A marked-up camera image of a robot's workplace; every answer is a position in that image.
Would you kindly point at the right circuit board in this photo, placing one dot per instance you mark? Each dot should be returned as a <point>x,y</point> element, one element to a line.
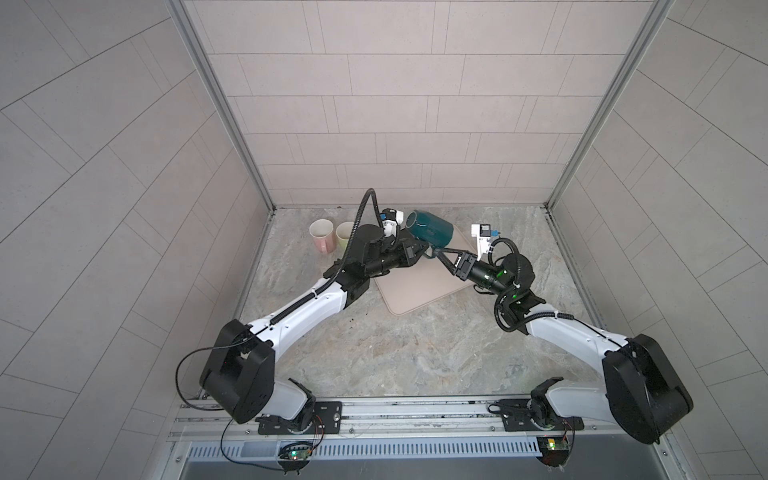
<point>554,451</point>

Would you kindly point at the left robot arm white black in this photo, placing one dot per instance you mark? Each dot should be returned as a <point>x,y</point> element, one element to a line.
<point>239,373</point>

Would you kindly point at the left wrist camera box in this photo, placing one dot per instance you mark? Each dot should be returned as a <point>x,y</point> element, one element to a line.
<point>391,220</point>

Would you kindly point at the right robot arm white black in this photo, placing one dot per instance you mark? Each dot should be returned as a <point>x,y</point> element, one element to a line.
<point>640,392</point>

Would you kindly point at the dark green mug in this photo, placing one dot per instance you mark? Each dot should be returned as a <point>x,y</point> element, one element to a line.
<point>430,232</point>

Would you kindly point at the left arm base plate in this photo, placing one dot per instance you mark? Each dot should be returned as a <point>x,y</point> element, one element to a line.
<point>325,417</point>

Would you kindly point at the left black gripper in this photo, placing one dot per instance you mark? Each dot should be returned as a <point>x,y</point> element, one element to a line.
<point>401,252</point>

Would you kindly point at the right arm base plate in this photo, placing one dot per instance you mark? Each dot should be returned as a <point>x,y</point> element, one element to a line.
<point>519,415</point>

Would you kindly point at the left circuit board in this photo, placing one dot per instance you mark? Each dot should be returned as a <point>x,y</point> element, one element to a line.
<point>293,457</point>

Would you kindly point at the circuit board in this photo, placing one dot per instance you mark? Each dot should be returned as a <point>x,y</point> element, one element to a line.
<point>554,451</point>
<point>293,457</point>

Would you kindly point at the light green mug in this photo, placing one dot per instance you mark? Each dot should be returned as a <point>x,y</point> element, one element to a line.
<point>343,234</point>

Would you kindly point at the white vent grille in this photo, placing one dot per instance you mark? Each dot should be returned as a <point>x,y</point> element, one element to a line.
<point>374,448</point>

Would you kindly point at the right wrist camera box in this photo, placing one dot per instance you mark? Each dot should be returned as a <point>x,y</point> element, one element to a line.
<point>483,235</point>

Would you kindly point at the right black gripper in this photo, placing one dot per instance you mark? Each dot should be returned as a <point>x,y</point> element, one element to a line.
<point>463,266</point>

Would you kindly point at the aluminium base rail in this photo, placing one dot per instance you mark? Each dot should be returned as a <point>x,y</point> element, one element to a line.
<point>381,417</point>

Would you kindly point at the beige rectangular tray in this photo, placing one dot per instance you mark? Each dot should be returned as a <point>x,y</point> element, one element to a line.
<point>405,290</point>

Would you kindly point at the pink mug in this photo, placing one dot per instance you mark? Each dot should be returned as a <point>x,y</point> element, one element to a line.
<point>322,232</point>

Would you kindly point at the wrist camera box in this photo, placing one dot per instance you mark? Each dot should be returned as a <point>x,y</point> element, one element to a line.
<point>391,220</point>
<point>483,235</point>

